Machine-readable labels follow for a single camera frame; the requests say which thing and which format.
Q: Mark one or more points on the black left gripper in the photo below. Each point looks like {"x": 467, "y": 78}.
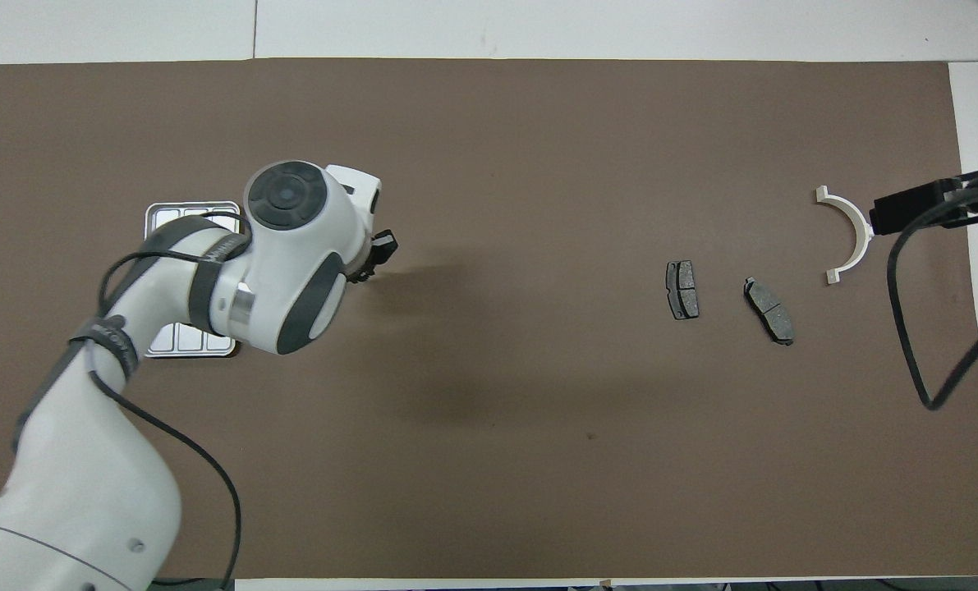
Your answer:
{"x": 365, "y": 267}

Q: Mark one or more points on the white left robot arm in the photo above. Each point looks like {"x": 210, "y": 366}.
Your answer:
{"x": 86, "y": 476}

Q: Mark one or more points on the silver metal tray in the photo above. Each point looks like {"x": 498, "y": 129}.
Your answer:
{"x": 164, "y": 217}

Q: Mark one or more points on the dark grey brake pad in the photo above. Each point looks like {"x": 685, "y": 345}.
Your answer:
{"x": 769, "y": 310}
{"x": 683, "y": 289}

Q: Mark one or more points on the brown table mat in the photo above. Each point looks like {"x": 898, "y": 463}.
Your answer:
{"x": 579, "y": 123}

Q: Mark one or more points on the white curved plastic bracket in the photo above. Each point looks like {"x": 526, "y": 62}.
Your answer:
{"x": 858, "y": 226}

